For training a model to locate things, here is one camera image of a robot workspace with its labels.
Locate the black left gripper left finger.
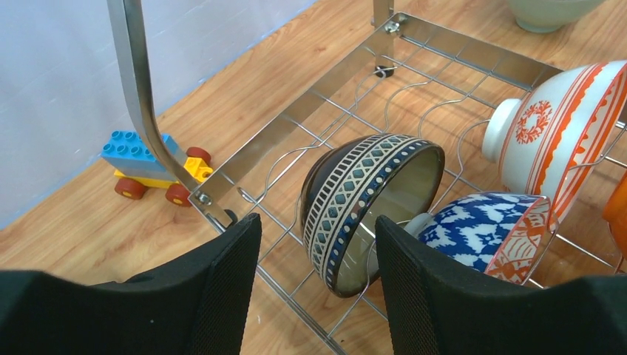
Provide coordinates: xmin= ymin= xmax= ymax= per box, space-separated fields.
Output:
xmin=1 ymin=213 xmax=262 ymax=354

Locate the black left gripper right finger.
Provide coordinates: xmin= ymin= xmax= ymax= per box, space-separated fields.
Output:
xmin=376 ymin=216 xmax=626 ymax=354

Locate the toy brick car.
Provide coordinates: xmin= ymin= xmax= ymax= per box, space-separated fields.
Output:
xmin=101 ymin=130 xmax=213 ymax=207

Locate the orange geometric pattern bowl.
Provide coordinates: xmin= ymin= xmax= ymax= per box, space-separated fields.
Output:
xmin=404 ymin=192 xmax=551 ymax=285

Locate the dark patterned bowl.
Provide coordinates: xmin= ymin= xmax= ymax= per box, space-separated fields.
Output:
xmin=299 ymin=133 xmax=445 ymax=298

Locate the orange floral white bowl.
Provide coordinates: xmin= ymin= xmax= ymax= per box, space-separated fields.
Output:
xmin=482 ymin=60 xmax=626 ymax=223

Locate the orange bowl white inside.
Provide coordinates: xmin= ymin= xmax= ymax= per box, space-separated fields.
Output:
xmin=602 ymin=173 xmax=626 ymax=255

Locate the small celadon green bowl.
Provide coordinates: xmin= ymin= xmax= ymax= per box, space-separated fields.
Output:
xmin=506 ymin=0 xmax=603 ymax=33

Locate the steel two-tier dish rack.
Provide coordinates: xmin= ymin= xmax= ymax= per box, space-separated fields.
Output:
xmin=106 ymin=0 xmax=627 ymax=355

